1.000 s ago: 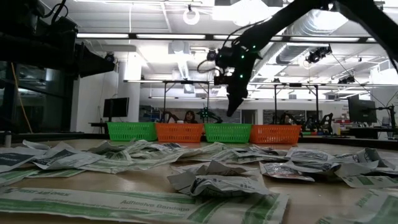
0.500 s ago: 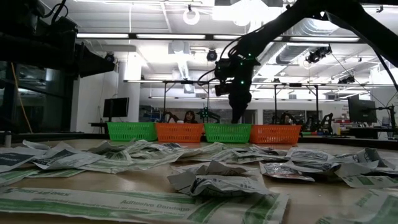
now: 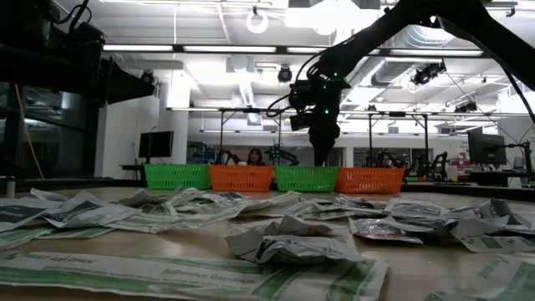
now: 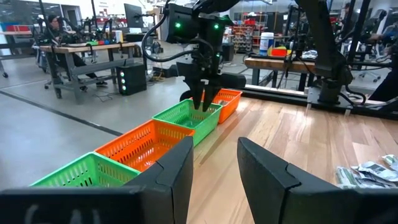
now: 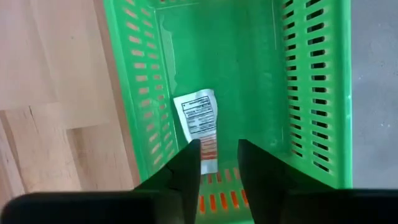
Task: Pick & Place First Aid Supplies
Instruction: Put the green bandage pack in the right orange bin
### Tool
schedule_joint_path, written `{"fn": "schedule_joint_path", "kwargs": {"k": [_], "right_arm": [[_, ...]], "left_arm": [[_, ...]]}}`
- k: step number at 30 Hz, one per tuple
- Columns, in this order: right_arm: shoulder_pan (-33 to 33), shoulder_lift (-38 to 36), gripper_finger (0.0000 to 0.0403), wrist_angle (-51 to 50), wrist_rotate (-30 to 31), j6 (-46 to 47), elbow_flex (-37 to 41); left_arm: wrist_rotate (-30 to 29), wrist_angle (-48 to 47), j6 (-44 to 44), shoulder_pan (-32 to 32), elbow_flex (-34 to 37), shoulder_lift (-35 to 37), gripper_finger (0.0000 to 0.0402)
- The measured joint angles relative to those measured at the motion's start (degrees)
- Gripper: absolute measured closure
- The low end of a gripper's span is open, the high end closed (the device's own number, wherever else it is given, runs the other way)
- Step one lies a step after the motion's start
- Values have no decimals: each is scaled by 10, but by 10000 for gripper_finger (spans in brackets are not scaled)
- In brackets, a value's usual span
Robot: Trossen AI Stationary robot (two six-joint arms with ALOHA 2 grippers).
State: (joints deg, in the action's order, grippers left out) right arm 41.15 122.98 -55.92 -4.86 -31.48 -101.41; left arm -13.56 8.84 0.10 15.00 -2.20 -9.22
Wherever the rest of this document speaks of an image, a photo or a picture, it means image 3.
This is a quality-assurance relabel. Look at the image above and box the dark side desk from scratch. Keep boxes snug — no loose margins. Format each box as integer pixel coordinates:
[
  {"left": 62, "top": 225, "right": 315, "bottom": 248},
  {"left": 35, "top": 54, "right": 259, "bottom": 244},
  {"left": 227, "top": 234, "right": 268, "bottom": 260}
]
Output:
[{"left": 119, "top": 163, "right": 146, "bottom": 181}]

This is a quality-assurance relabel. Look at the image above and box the grey cup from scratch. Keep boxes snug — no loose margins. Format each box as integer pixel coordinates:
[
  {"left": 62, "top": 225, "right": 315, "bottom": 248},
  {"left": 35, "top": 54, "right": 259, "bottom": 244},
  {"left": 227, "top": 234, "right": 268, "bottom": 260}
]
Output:
[{"left": 3, "top": 175, "right": 17, "bottom": 200}]

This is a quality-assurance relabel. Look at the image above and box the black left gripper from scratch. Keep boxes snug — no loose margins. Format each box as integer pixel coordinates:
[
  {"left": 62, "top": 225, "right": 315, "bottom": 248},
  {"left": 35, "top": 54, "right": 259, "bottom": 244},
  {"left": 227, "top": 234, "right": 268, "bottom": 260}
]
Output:
[{"left": 62, "top": 20, "right": 155, "bottom": 105}]

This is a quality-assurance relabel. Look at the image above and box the black monitor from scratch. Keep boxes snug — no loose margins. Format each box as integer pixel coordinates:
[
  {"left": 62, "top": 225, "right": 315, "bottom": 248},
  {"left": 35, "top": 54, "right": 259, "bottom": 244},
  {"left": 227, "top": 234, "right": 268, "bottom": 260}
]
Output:
[
  {"left": 466, "top": 127, "right": 507, "bottom": 166},
  {"left": 138, "top": 130, "right": 175, "bottom": 159}
]

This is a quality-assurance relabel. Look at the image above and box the green striped bandage wrapper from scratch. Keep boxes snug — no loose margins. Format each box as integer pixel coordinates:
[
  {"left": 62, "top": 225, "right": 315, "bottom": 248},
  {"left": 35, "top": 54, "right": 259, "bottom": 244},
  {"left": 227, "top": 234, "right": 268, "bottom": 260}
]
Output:
[
  {"left": 0, "top": 225, "right": 116, "bottom": 252},
  {"left": 424, "top": 253, "right": 535, "bottom": 301},
  {"left": 288, "top": 200, "right": 385, "bottom": 222},
  {"left": 104, "top": 204, "right": 247, "bottom": 234},
  {"left": 457, "top": 233, "right": 535, "bottom": 254},
  {"left": 0, "top": 249, "right": 390, "bottom": 301}
]

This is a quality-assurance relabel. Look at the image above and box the black background rig frame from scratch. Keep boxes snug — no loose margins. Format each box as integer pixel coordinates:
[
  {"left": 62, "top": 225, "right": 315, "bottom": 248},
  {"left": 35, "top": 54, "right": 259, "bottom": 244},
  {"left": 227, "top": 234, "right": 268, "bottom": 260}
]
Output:
[
  {"left": 367, "top": 111, "right": 430, "bottom": 168},
  {"left": 217, "top": 107, "right": 285, "bottom": 166}
]

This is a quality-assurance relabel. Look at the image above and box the pile of packets on table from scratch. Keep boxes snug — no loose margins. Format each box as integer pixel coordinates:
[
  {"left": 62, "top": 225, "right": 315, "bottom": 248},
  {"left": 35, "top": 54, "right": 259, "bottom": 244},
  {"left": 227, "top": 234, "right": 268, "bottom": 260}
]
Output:
[{"left": 233, "top": 191, "right": 310, "bottom": 212}]

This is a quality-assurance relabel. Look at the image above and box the yellow hanging cable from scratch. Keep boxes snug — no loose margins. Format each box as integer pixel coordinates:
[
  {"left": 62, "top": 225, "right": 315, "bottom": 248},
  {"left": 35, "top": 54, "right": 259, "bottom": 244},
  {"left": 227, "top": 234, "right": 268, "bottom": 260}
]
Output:
[{"left": 14, "top": 83, "right": 45, "bottom": 180}]

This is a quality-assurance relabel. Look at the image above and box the round pendant lamp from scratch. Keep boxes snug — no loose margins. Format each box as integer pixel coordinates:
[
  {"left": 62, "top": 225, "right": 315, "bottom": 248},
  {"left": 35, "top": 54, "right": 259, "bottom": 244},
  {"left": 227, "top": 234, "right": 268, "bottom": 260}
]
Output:
[{"left": 245, "top": 8, "right": 270, "bottom": 34}]

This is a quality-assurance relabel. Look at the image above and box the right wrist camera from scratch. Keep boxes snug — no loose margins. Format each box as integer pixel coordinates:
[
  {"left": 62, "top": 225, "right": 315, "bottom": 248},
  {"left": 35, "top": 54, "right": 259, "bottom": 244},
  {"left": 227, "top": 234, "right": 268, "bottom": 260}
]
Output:
[{"left": 289, "top": 111, "right": 313, "bottom": 132}]

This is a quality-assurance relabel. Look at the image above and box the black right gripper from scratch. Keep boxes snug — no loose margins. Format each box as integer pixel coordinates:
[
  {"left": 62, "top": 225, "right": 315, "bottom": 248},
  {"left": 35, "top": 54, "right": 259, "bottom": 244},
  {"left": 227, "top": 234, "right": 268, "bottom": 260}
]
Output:
[{"left": 290, "top": 74, "right": 350, "bottom": 167}]

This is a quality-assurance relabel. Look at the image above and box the green plastic basket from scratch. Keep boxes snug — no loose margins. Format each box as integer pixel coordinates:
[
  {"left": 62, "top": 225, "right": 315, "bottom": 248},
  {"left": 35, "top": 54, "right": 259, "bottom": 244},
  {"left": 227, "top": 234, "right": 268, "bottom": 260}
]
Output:
[
  {"left": 274, "top": 166, "right": 339, "bottom": 193},
  {"left": 144, "top": 163, "right": 212, "bottom": 191}
]

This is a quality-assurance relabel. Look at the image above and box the orange plastic basket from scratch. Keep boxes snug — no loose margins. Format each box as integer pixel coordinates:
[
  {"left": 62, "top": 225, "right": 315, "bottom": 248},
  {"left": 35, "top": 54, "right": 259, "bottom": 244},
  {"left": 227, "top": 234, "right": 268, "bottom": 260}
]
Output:
[
  {"left": 208, "top": 165, "right": 275, "bottom": 193},
  {"left": 335, "top": 167, "right": 406, "bottom": 195}
]

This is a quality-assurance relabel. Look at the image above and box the silver ventilation duct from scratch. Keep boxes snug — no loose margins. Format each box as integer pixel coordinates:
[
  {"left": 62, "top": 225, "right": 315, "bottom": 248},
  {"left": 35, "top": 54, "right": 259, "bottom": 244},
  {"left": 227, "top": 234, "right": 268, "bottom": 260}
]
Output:
[{"left": 346, "top": 24, "right": 456, "bottom": 99}]

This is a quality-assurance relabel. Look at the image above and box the person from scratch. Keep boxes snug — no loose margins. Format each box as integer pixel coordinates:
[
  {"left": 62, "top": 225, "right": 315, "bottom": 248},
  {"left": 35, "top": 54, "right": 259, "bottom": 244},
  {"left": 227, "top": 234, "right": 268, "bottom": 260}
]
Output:
[{"left": 246, "top": 148, "right": 267, "bottom": 167}]

